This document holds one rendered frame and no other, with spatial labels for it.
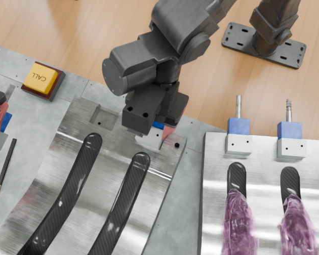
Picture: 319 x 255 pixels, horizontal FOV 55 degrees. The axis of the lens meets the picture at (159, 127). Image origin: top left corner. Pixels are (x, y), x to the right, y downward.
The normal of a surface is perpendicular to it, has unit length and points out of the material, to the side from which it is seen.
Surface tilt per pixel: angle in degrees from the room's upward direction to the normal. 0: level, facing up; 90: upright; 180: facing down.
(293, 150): 0
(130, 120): 61
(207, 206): 29
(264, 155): 0
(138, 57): 24
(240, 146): 0
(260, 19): 89
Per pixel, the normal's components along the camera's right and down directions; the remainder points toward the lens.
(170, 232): -0.04, -0.25
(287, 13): 0.51, 0.76
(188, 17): -0.40, 0.01
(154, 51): 0.30, -0.46
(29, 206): 0.13, -0.63
